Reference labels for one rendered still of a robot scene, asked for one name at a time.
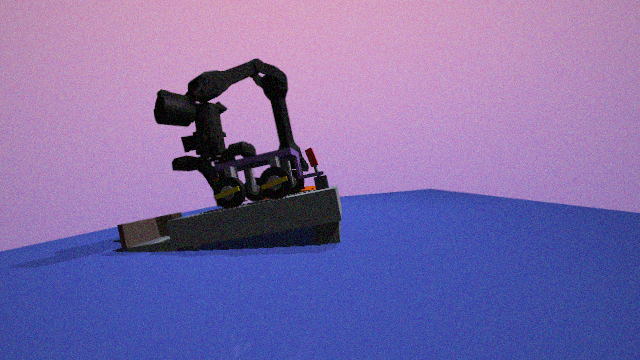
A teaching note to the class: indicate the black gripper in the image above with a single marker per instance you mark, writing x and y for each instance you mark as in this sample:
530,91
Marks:
204,163

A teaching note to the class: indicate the red-headed grey pin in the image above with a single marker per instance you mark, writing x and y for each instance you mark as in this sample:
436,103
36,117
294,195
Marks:
312,159

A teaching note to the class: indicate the grey ramp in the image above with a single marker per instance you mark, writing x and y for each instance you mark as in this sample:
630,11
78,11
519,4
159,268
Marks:
320,208

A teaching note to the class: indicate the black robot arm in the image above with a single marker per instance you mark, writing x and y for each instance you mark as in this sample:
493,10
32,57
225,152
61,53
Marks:
180,110

